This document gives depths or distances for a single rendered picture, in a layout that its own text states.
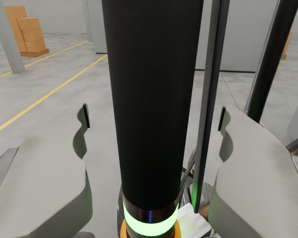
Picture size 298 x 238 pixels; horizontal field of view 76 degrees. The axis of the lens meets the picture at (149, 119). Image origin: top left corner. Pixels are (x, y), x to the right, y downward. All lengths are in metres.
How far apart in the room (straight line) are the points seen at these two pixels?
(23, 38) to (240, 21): 7.05
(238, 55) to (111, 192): 4.91
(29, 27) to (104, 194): 7.01
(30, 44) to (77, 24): 5.87
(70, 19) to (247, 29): 10.71
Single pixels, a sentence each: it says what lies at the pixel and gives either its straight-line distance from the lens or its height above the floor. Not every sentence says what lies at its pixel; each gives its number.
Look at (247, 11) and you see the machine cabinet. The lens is 5.82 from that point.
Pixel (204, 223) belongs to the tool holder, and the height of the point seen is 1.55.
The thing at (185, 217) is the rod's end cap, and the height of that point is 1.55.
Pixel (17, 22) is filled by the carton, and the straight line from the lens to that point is 8.53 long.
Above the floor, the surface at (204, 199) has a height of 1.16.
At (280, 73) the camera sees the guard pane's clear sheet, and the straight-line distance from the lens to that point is 1.38.
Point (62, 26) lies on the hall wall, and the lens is 14.39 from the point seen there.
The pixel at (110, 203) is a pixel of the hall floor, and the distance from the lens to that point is 2.12.
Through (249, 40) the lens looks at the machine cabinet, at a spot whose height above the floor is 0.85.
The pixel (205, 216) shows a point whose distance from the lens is 0.20.
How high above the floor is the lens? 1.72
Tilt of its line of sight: 32 degrees down
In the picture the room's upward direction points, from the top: straight up
